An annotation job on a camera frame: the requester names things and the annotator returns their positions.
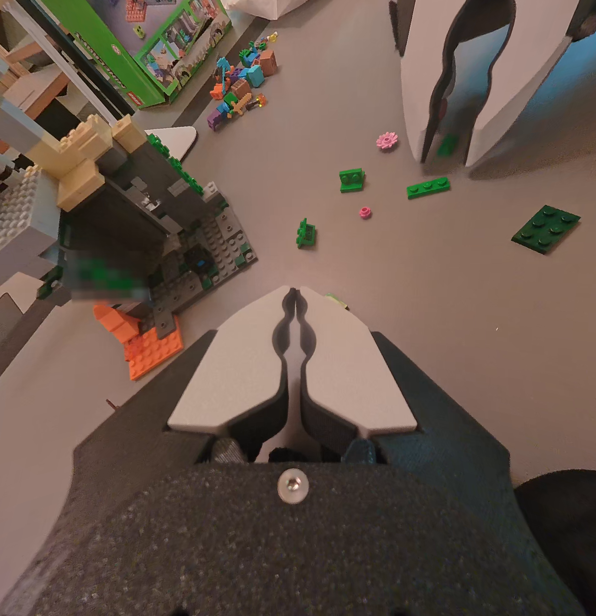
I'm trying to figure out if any green toy brick set box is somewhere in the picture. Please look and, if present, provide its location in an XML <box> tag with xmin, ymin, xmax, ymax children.
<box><xmin>40</xmin><ymin>0</ymin><xmax>233</xmax><ymax>110</ymax></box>

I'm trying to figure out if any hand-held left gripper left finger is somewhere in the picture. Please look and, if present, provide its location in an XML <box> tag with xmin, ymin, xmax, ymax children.
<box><xmin>167</xmin><ymin>286</ymin><xmax>297</xmax><ymax>462</ymax></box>

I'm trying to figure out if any black wrist rest cushion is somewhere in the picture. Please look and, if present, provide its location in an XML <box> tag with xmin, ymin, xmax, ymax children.
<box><xmin>514</xmin><ymin>469</ymin><xmax>596</xmax><ymax>616</ymax></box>

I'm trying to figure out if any dark green plate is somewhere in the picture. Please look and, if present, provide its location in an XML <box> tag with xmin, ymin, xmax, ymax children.
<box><xmin>511</xmin><ymin>204</ymin><xmax>582</xmax><ymax>255</ymax></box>

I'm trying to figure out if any toy brick castle model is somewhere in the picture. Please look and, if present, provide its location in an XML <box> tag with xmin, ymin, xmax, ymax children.
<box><xmin>0</xmin><ymin>0</ymin><xmax>259</xmax><ymax>382</ymax></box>

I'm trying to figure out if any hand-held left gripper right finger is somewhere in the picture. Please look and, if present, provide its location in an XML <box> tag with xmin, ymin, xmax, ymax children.
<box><xmin>298</xmin><ymin>287</ymin><xmax>418</xmax><ymax>460</ymax></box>

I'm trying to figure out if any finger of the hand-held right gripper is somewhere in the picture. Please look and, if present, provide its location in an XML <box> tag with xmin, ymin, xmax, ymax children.
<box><xmin>464</xmin><ymin>0</ymin><xmax>581</xmax><ymax>167</ymax></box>
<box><xmin>399</xmin><ymin>0</ymin><xmax>465</xmax><ymax>163</ymax></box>

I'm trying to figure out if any pile of colourful loose bricks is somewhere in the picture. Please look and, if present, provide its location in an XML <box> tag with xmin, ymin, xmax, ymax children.
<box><xmin>207</xmin><ymin>31</ymin><xmax>279</xmax><ymax>133</ymax></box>

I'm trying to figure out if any wooden white book stand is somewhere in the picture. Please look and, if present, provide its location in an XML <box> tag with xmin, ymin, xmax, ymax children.
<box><xmin>4</xmin><ymin>0</ymin><xmax>199</xmax><ymax>164</ymax></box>

